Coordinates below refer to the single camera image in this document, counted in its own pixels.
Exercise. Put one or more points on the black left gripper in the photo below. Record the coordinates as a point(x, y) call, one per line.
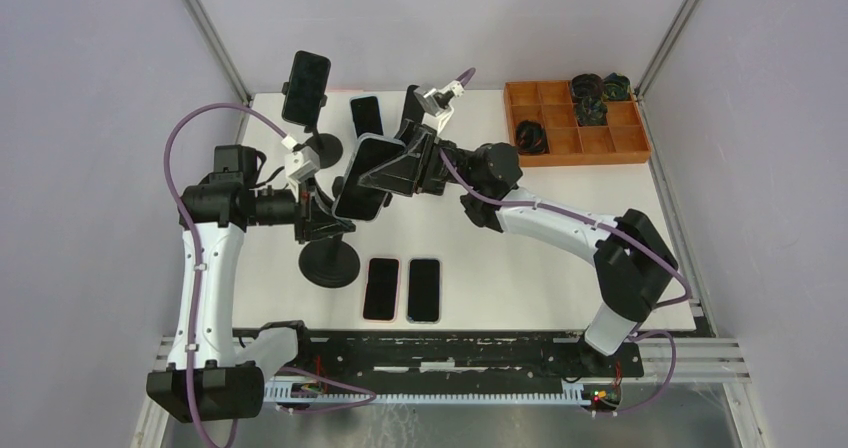
point(316, 222)

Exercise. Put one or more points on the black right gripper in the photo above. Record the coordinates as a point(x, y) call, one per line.
point(409, 172)

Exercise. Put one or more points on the black phone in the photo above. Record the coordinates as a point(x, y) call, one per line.
point(412, 110)
point(360, 203)
point(304, 92)

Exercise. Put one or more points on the tall black phone stand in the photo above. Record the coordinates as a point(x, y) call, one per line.
point(327, 146)
point(330, 263)

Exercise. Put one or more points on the clear case phone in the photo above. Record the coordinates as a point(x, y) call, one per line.
point(424, 290)

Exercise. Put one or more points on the pink case phone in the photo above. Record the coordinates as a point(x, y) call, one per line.
point(381, 290)

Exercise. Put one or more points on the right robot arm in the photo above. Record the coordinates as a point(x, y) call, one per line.
point(633, 264)

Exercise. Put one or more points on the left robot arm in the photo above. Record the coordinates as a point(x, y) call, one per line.
point(207, 378)

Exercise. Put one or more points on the black phone on round stand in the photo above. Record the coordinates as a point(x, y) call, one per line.
point(412, 110)

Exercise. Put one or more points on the white case phone lying flat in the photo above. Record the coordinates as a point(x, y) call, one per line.
point(366, 115)

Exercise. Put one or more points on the black phone on tall stand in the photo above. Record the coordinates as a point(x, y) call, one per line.
point(304, 92)

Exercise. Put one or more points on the wooden compartment tray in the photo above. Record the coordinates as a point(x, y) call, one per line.
point(622, 140)

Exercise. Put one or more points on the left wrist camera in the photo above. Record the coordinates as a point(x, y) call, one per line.
point(301, 162)

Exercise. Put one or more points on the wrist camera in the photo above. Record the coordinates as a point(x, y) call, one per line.
point(301, 162)
point(437, 102)

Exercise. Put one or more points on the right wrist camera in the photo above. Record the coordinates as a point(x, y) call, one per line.
point(437, 102)

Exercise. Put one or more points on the black mounting base plate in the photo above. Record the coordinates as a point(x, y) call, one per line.
point(428, 362)

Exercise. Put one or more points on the white slotted cable duct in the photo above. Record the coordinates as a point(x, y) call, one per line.
point(287, 392)

